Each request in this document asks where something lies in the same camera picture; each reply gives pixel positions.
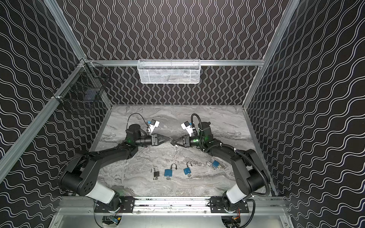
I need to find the black padlock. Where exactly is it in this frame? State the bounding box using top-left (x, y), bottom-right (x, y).
top-left (169, 138), bottom-right (175, 145)
top-left (151, 168), bottom-right (160, 181)

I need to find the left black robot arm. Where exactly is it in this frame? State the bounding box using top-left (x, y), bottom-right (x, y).
top-left (58, 124), bottom-right (170, 212)

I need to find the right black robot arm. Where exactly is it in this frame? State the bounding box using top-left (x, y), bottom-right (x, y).
top-left (171, 122), bottom-right (271, 211)

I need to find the middle blue padlock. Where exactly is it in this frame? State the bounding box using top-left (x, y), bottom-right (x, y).
top-left (183, 161), bottom-right (193, 178)

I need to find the blue padlock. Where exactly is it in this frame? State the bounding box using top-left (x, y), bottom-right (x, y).
top-left (206, 160), bottom-right (221, 169)
top-left (164, 163), bottom-right (177, 180)
top-left (183, 161), bottom-right (193, 178)

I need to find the left blue padlock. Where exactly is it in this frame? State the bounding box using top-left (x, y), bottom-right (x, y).
top-left (164, 163), bottom-right (177, 180)

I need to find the right blue padlock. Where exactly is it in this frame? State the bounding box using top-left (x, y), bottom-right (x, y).
top-left (206, 160), bottom-right (221, 169)

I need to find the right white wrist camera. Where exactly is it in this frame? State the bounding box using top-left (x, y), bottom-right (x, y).
top-left (181, 121), bottom-right (194, 137)

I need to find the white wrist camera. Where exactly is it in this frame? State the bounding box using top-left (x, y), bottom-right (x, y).
top-left (181, 121), bottom-right (194, 137)
top-left (147, 119), bottom-right (160, 135)

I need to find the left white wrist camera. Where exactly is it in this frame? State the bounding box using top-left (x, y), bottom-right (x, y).
top-left (147, 119), bottom-right (160, 135)

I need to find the white wire mesh basket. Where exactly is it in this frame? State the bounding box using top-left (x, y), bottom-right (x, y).
top-left (137, 59), bottom-right (202, 84)

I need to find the black wire mesh basket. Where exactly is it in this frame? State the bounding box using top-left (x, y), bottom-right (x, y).
top-left (54, 59), bottom-right (112, 116)

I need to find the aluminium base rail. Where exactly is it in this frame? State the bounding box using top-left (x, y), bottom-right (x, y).
top-left (57, 196), bottom-right (288, 216)

